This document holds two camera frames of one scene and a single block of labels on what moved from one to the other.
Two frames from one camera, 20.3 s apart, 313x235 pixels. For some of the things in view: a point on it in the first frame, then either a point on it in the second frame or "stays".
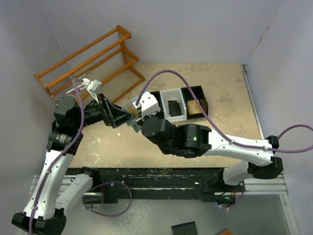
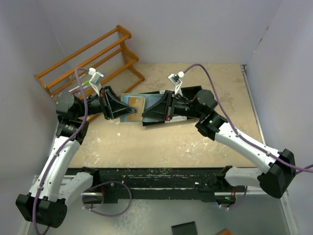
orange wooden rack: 104,65 stays
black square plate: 185,228 stays
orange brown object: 225,231 stays
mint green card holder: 132,122 → 150,100
